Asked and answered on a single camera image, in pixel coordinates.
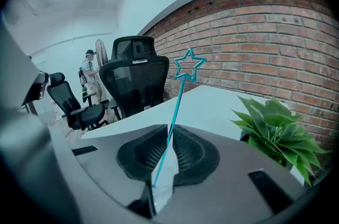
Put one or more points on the black mesh office chair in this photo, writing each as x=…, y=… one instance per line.
x=63, y=101

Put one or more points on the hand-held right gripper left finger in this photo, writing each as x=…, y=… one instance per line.
x=106, y=164

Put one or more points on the blue star wand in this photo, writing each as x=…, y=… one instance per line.
x=180, y=96

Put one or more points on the black floor fan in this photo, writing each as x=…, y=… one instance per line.
x=102, y=53

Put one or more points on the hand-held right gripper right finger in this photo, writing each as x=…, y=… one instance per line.
x=233, y=191

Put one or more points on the white table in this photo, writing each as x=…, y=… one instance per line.
x=206, y=111

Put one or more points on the green potted plant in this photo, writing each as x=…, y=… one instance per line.
x=272, y=127

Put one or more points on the black office chair with headrest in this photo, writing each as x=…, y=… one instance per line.
x=135, y=80

